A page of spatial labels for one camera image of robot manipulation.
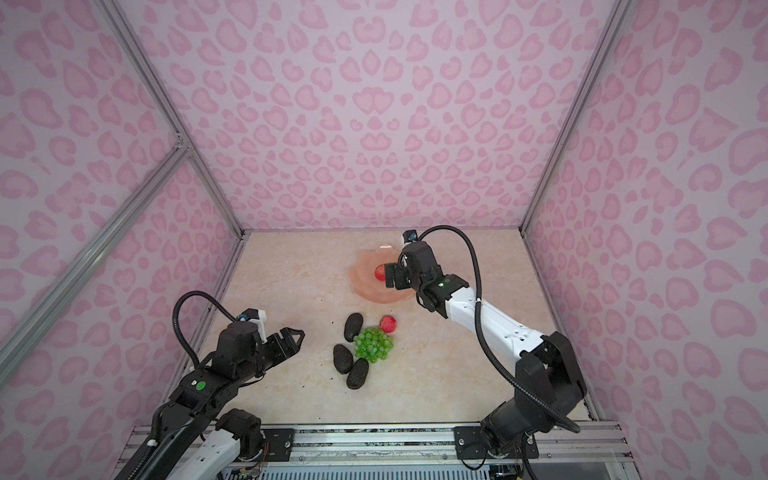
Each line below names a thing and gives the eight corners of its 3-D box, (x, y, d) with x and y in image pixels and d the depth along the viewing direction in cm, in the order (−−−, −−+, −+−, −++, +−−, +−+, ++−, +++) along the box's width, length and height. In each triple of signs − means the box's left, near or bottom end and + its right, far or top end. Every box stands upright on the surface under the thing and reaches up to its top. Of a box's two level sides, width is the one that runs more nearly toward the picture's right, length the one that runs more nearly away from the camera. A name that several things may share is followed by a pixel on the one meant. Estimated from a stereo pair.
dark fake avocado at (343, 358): (332, 375, 86) (330, 370, 83) (336, 349, 91) (334, 344, 88) (352, 375, 86) (350, 370, 83) (354, 349, 91) (353, 344, 87)
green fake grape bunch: (351, 350, 90) (349, 343, 86) (370, 329, 95) (369, 321, 91) (376, 370, 86) (375, 363, 82) (394, 346, 91) (394, 338, 87)
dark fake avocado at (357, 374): (346, 387, 84) (344, 382, 81) (356, 360, 88) (355, 355, 85) (360, 392, 83) (359, 387, 80) (370, 365, 87) (369, 360, 85)
